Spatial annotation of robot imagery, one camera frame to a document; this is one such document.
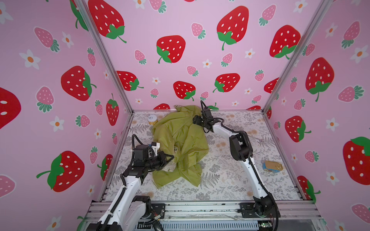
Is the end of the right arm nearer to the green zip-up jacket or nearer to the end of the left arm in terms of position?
the green zip-up jacket

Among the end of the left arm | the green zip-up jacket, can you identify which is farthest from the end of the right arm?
the end of the left arm

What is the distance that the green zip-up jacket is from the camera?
83 centimetres

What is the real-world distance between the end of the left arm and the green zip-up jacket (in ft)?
0.14

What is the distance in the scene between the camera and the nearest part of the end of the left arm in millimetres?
586
